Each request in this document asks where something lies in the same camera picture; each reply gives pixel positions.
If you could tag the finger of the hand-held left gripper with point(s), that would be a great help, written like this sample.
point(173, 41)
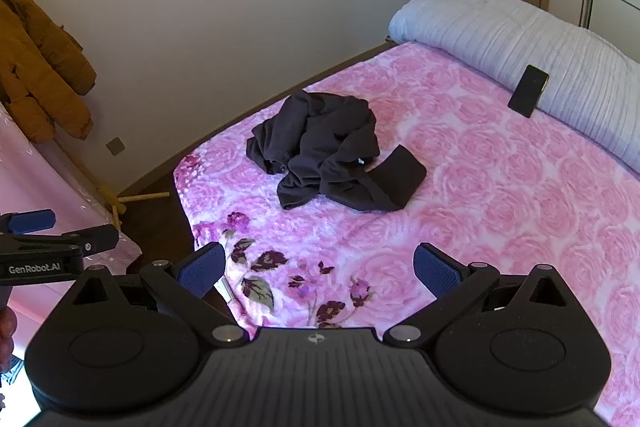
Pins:
point(97, 239)
point(32, 221)

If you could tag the dark brown pants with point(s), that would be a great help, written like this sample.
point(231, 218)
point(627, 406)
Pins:
point(320, 142)

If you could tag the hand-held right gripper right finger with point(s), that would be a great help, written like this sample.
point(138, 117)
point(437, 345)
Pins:
point(437, 272)

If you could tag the person's left hand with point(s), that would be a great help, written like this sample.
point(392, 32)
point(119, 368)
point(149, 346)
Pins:
point(5, 332)

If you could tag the pink plastic-covered surface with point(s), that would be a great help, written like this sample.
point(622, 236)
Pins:
point(45, 187)

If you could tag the black smartphone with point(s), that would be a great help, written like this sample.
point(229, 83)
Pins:
point(527, 92)

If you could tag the wooden coat rack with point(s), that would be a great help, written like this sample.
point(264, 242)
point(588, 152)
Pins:
point(145, 197)

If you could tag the pink floral blanket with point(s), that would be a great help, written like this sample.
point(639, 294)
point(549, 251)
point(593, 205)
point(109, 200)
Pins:
point(500, 207)

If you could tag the wall socket plate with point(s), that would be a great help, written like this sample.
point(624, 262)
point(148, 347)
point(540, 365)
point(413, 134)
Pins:
point(115, 147)

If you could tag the brown padded jacket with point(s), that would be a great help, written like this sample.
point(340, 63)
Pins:
point(35, 57)

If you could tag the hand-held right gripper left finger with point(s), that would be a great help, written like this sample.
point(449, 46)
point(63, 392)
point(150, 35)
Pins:
point(202, 269)

